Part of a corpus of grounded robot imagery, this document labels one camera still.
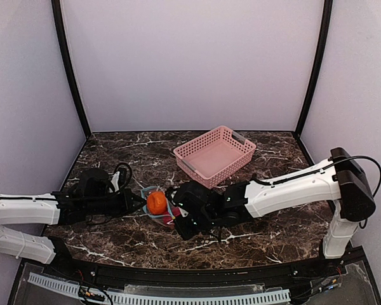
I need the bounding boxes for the clear zip top bag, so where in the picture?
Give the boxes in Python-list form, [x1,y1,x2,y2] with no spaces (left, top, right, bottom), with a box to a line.
[141,186,182,229]

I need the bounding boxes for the orange toy fruit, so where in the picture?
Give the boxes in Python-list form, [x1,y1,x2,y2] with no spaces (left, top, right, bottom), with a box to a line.
[147,191,168,215]

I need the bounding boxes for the red toy fruit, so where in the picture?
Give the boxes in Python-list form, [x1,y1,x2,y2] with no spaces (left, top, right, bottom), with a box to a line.
[162,207,181,228]

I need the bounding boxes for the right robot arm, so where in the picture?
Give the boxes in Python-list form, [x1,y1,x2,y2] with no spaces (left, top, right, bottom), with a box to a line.
[165,147,376,259]

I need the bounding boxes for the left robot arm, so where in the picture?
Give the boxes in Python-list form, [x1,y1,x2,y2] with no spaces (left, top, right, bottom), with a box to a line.
[0,163,146,264]

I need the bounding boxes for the pink plastic basket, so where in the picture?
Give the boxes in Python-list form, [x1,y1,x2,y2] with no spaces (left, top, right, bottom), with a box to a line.
[173,126,257,189]

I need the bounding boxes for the clear acrylic plate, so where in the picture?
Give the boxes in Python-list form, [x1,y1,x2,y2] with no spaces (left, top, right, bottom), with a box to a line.
[123,284,265,298]

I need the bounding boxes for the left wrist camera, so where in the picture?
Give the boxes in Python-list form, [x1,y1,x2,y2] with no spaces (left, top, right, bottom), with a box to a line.
[109,162,133,193]

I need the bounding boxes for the black front frame rail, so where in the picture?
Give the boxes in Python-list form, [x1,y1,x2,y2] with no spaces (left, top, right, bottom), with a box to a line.
[43,258,347,288]

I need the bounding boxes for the white slotted cable duct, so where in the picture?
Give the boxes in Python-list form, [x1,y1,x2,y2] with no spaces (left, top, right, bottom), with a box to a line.
[27,273,291,304]

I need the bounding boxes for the left black corner post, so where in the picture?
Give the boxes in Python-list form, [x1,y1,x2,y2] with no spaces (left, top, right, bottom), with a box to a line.
[51,0,92,139]

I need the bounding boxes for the black corner post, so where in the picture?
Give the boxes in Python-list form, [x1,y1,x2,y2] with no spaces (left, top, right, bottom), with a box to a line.
[294,0,333,139]
[51,0,92,139]

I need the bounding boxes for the right black corner post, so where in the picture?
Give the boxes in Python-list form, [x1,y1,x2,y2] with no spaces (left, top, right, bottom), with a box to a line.
[294,0,333,139]

